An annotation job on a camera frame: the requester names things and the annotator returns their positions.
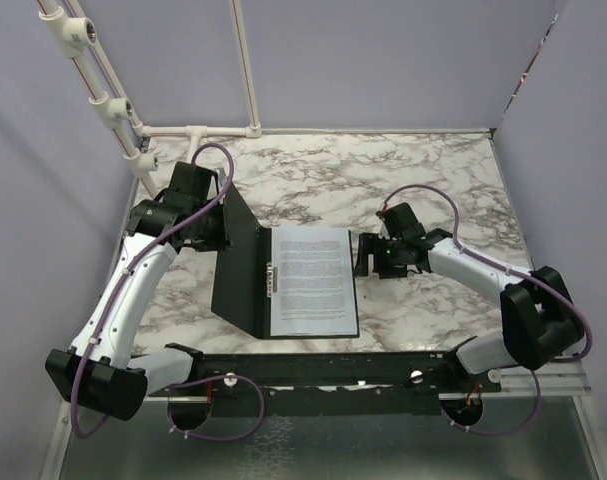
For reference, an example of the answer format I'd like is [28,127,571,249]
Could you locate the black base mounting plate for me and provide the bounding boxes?
[169,343,501,417]

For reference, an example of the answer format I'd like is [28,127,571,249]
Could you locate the white pvc pipe frame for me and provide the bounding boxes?
[37,1,263,197]

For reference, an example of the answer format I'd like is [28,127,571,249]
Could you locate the aluminium rail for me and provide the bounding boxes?
[146,363,591,403]

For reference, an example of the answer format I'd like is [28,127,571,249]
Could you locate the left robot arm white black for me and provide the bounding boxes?
[45,162,230,421]

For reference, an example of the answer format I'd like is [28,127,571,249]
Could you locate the printed paper sheet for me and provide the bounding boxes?
[269,226,359,339]

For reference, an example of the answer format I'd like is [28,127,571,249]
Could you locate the grey black file folder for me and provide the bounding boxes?
[210,169,362,340]

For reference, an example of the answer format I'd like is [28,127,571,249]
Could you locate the metal folder clip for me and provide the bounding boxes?
[266,262,278,298]

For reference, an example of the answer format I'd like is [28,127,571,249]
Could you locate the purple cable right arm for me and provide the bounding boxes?
[382,184,594,435]

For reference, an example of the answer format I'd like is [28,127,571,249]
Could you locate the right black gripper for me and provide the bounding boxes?
[353,231,407,279]

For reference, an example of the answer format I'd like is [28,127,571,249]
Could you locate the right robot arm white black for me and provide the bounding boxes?
[354,203,587,391]

